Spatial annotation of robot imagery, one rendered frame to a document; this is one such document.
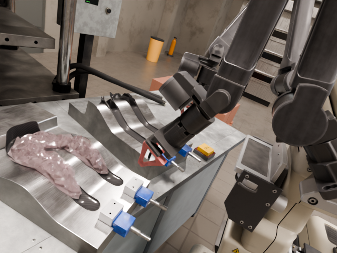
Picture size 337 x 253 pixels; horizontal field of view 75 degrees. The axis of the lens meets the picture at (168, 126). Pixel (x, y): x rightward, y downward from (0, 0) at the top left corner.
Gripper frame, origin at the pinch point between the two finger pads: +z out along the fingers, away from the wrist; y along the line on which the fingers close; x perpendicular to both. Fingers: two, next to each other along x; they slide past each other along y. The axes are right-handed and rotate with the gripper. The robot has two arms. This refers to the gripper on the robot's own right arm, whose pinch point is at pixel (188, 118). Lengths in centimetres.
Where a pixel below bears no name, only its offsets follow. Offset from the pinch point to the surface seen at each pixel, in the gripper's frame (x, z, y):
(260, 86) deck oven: -101, 56, -523
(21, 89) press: -77, 25, 25
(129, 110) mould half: -25.4, 10.1, 3.7
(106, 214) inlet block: 9.4, 13.3, 40.2
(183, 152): 4.4, 11.9, 2.0
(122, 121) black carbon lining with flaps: -21.7, 12.5, 10.2
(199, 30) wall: -449, -4, -720
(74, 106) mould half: -43.5, 16.4, 17.3
